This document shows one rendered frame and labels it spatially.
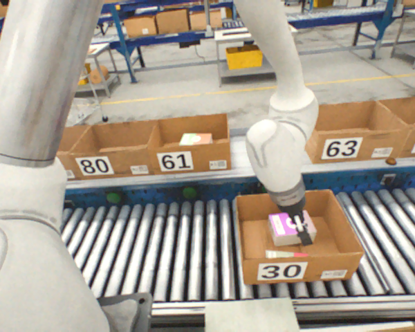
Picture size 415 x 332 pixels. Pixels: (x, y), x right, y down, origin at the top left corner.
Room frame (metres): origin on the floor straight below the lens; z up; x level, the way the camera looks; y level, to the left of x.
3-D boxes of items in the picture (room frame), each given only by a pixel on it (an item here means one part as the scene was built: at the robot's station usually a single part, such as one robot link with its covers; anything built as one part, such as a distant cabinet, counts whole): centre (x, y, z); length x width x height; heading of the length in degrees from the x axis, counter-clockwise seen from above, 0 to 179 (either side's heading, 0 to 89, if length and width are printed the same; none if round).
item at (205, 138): (1.16, 0.04, 0.92); 0.16 x 0.11 x 0.07; 76
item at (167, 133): (1.10, 0.06, 0.96); 0.39 x 0.29 x 0.17; 84
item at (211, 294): (0.64, 0.03, 0.72); 0.52 x 0.05 x 0.05; 174
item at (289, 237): (0.62, -0.31, 0.79); 0.16 x 0.11 x 0.07; 89
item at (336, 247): (0.56, -0.28, 0.83); 0.39 x 0.29 x 0.17; 85
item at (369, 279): (0.59, -0.56, 0.72); 0.52 x 0.05 x 0.05; 174
